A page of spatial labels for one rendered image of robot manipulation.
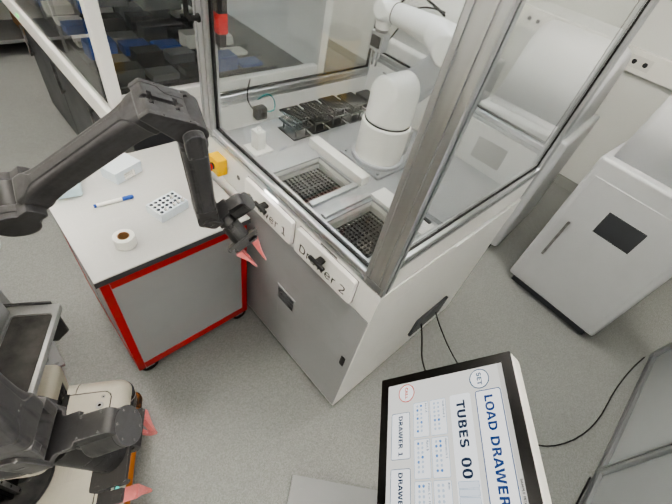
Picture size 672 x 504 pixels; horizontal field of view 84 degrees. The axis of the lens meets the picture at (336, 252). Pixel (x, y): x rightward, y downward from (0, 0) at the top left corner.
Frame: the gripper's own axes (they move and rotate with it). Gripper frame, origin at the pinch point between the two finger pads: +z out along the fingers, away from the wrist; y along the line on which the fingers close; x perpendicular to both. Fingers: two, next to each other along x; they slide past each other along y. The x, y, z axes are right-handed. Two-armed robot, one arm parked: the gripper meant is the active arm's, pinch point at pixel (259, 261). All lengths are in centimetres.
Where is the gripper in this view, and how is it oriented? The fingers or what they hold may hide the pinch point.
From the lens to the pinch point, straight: 118.6
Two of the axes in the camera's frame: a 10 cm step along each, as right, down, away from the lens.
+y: -8.0, 6.0, -0.6
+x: 2.2, 2.0, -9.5
